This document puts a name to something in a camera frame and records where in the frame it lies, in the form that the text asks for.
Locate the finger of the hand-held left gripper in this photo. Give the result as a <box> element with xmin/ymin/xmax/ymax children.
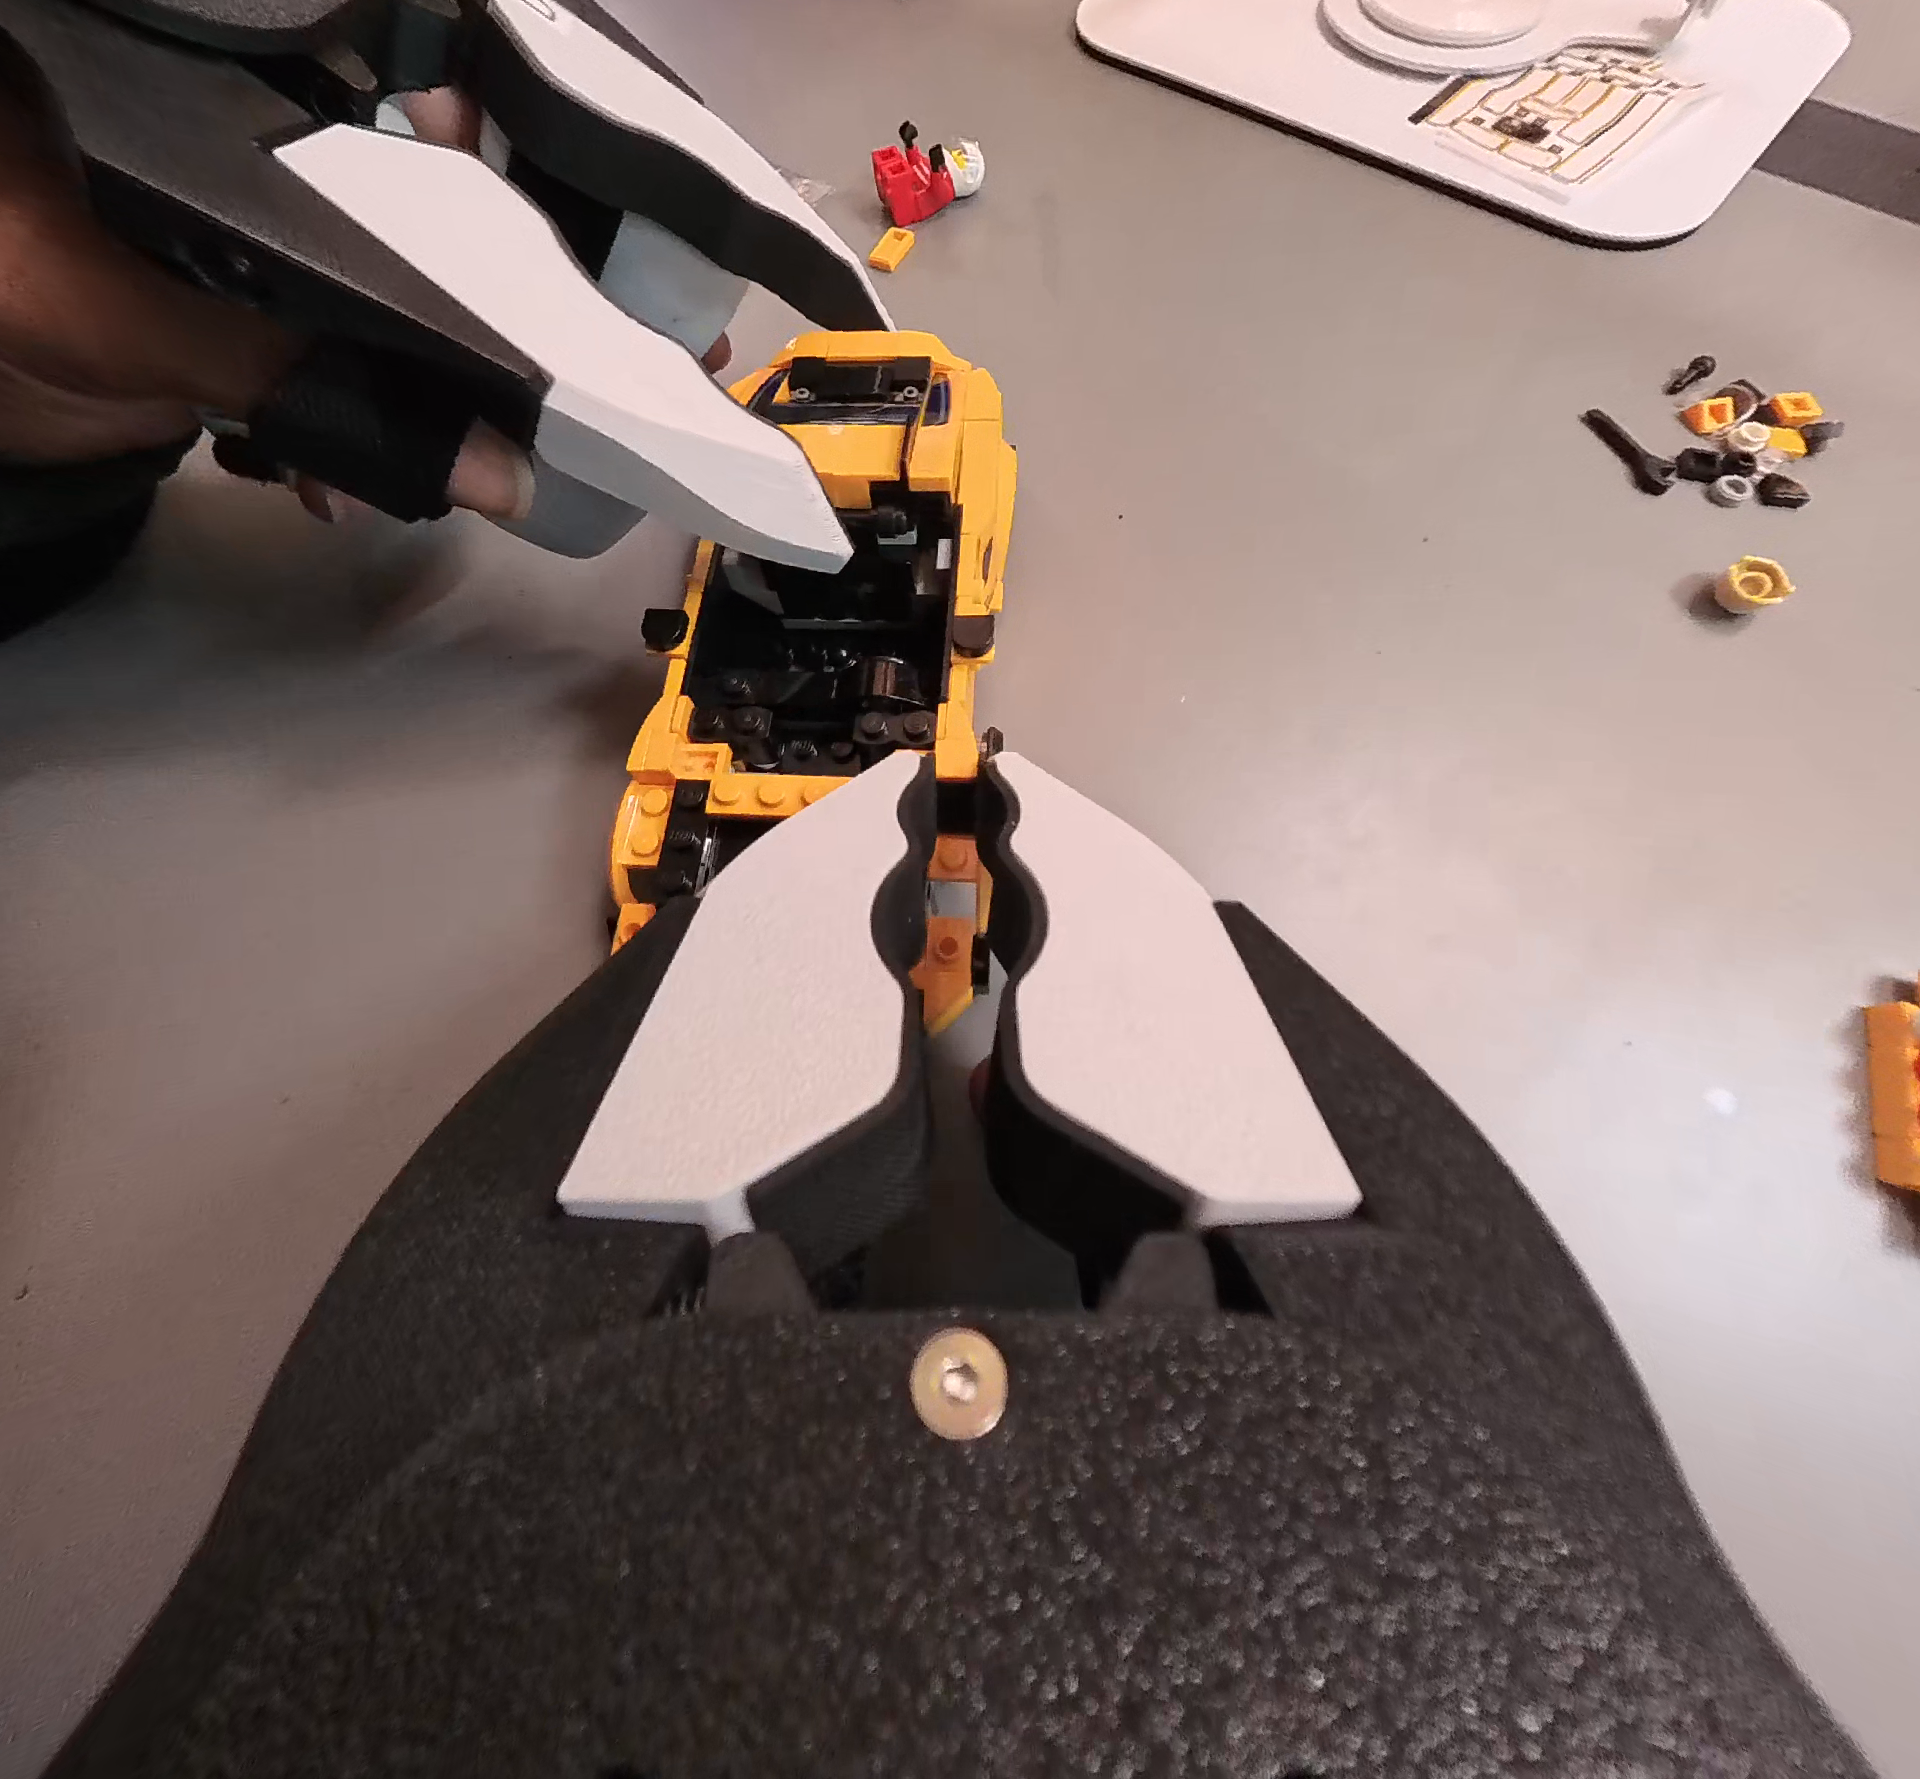
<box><xmin>476</xmin><ymin>0</ymin><xmax>900</xmax><ymax>337</ymax></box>
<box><xmin>273</xmin><ymin>127</ymin><xmax>859</xmax><ymax>577</ymax></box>

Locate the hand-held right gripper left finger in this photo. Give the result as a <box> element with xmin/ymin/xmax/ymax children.
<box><xmin>553</xmin><ymin>753</ymin><xmax>935</xmax><ymax>1242</ymax></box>

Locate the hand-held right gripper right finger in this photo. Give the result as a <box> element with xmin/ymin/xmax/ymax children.
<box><xmin>974</xmin><ymin>753</ymin><xmax>1368</xmax><ymax>1254</ymax></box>

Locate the yellow lego car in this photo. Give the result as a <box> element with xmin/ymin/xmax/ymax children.
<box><xmin>606</xmin><ymin>329</ymin><xmax>1020</xmax><ymax>1038</ymax></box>

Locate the white book stand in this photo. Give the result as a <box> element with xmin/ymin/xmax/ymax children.
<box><xmin>1072</xmin><ymin>0</ymin><xmax>1853</xmax><ymax>255</ymax></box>

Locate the yellow lego bumper assembly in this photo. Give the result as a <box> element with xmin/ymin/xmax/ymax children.
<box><xmin>1859</xmin><ymin>972</ymin><xmax>1920</xmax><ymax>1196</ymax></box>

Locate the black lego wrench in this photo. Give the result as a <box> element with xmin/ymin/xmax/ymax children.
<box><xmin>1577</xmin><ymin>409</ymin><xmax>1677</xmax><ymax>499</ymax></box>

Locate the pile of small lego pieces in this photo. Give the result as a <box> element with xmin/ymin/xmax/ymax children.
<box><xmin>1664</xmin><ymin>355</ymin><xmax>1847</xmax><ymax>515</ymax></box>

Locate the person's left hand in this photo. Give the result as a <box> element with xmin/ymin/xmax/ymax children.
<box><xmin>0</xmin><ymin>41</ymin><xmax>530</xmax><ymax>529</ymax></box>

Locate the sticker sheet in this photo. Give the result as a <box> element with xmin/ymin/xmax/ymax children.
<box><xmin>1406</xmin><ymin>47</ymin><xmax>1711</xmax><ymax>207</ymax></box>

